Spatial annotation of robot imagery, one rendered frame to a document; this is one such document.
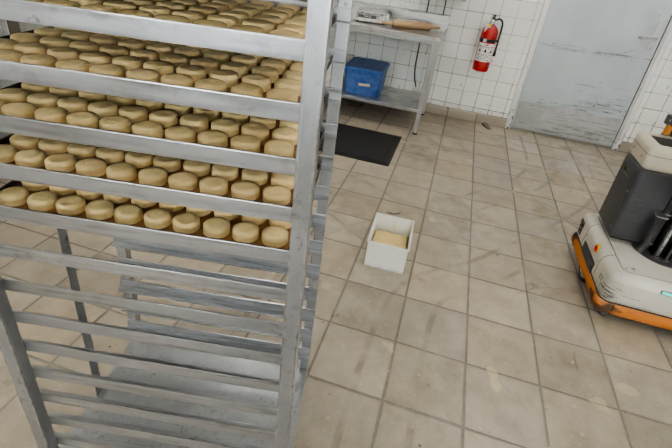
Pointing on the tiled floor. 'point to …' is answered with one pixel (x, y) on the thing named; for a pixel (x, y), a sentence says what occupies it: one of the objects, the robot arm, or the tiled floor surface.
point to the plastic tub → (389, 243)
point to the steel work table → (389, 96)
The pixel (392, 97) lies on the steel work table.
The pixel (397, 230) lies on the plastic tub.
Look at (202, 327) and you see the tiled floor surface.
